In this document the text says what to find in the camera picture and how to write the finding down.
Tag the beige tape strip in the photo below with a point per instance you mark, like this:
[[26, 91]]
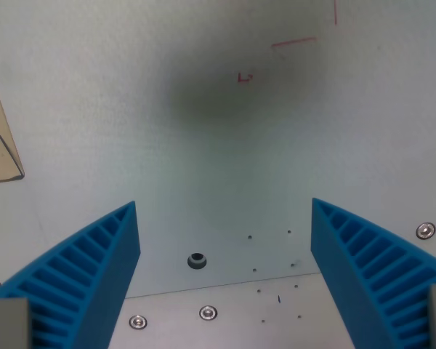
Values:
[[0, 138]]

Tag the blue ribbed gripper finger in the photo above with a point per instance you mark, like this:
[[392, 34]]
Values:
[[359, 283], [94, 276]]

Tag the round grey grommet hole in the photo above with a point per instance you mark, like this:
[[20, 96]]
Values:
[[197, 260]]

